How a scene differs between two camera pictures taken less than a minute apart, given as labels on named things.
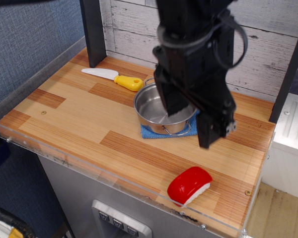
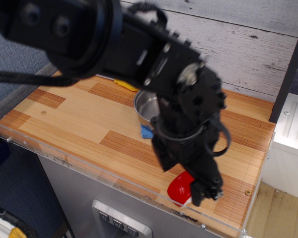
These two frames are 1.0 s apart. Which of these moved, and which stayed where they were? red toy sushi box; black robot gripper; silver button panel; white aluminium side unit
Moved: black robot gripper
Stayed: silver button panel; red toy sushi box; white aluminium side unit
